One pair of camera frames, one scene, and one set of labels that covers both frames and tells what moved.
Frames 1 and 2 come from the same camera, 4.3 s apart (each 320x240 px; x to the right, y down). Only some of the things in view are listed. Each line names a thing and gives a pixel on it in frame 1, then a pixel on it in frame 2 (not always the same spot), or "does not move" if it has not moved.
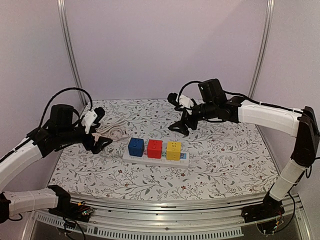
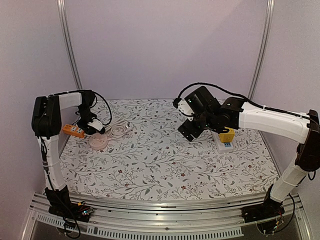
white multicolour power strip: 183,162 -> 222,147
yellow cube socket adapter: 173,150 -> 227,137
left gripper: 88,145 -> 83,127
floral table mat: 147,159 does not move
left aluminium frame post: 65,33 does not move
